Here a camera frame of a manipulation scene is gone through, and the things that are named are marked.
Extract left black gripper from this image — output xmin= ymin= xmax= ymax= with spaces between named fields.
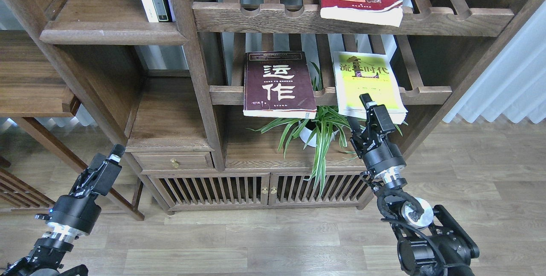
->
xmin=35 ymin=144 xmax=125 ymax=235

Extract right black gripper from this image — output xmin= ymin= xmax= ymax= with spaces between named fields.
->
xmin=346 ymin=93 xmax=406 ymax=178

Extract yellow green book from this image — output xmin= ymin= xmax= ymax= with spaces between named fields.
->
xmin=333 ymin=51 xmax=407 ymax=125

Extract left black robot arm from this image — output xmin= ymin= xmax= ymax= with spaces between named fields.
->
xmin=3 ymin=144 xmax=125 ymax=276

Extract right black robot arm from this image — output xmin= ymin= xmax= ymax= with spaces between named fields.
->
xmin=348 ymin=93 xmax=479 ymax=276

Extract green spider plant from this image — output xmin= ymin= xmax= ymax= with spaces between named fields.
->
xmin=248 ymin=61 xmax=407 ymax=198

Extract white plant pot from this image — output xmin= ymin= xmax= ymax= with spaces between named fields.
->
xmin=299 ymin=121 xmax=339 ymax=150

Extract brass drawer knob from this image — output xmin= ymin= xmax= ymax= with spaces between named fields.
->
xmin=170 ymin=159 xmax=180 ymax=169

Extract dark red book white characters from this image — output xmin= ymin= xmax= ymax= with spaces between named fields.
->
xmin=243 ymin=51 xmax=317 ymax=119

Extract wooden side table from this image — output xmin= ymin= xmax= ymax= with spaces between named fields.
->
xmin=0 ymin=31 xmax=145 ymax=222

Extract wooden slatted rack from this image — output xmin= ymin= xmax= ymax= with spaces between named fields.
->
xmin=0 ymin=156 xmax=55 ymax=212

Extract dark wooden bookshelf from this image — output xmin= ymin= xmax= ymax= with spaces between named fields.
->
xmin=3 ymin=0 xmax=544 ymax=214

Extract white curtain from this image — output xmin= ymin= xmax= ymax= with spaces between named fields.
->
xmin=443 ymin=3 xmax=546 ymax=124

